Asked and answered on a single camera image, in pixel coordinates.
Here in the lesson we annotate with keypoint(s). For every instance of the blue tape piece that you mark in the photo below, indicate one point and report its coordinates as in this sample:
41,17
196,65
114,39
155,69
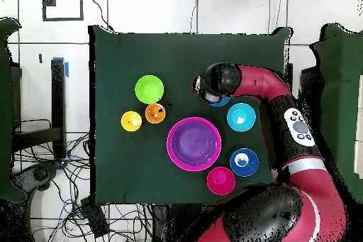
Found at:
66,69

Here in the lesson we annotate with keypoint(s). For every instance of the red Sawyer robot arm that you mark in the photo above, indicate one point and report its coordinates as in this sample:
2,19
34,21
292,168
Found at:
261,81

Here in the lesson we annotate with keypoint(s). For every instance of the small red-pink bowl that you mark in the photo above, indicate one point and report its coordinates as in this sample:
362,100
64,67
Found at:
220,181

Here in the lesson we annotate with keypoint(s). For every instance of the orange cup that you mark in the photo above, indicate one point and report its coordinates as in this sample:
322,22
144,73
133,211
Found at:
151,110

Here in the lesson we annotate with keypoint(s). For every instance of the dark green side tablecloth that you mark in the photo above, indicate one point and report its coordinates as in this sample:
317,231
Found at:
5,111
340,97

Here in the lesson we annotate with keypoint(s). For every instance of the black box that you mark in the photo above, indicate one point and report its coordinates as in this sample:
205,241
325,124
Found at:
96,219

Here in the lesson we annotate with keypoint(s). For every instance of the blue ringed flat-bottom bowl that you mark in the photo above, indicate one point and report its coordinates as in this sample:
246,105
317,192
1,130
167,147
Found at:
222,103

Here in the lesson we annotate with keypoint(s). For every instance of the dark blue bowl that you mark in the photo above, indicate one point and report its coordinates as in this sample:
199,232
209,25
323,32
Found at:
251,168

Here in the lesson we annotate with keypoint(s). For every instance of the cyan bowl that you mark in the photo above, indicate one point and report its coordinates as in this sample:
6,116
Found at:
241,114

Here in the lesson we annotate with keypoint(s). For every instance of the black stand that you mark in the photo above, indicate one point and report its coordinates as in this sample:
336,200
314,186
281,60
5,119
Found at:
58,97
289,74

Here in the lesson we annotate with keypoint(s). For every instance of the yellow cup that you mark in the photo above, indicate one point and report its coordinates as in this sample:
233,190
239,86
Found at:
128,117

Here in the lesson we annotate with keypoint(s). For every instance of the grey chair base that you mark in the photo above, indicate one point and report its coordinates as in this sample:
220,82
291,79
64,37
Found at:
39,174

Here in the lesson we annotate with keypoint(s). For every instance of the green bowl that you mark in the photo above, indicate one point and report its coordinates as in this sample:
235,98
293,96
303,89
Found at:
149,89

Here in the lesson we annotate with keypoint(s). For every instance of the purple bowl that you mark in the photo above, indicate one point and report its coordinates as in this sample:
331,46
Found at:
194,144

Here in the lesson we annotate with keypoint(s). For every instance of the large pink bowl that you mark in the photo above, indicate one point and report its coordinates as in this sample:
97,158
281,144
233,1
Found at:
169,144

